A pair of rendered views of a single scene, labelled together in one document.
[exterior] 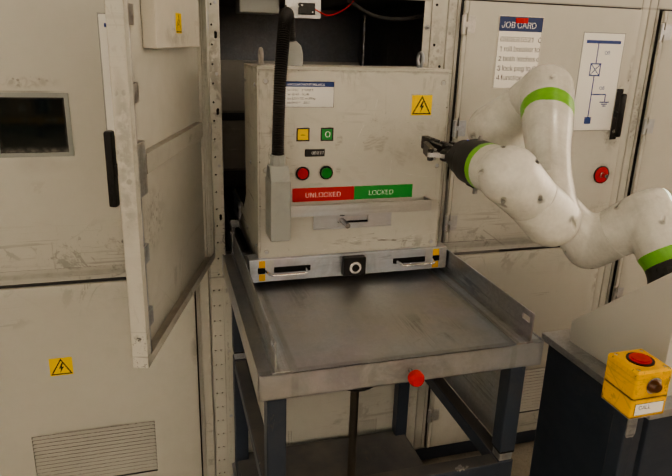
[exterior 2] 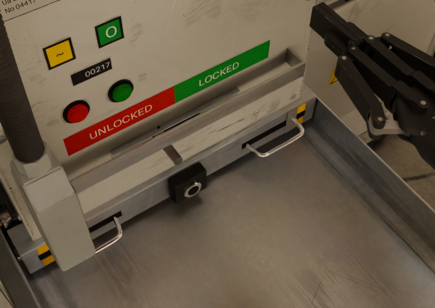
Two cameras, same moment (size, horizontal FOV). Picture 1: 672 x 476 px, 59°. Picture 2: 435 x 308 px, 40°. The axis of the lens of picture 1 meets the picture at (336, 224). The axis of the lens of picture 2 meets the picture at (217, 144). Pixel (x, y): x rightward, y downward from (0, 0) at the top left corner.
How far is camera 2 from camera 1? 99 cm
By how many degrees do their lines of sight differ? 39
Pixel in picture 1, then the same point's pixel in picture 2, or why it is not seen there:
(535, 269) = (386, 6)
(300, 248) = (98, 198)
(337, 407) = not seen: hidden behind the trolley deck
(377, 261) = (219, 158)
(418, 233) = (276, 96)
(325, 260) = (142, 195)
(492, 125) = not seen: outside the picture
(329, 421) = not seen: hidden behind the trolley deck
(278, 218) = (67, 244)
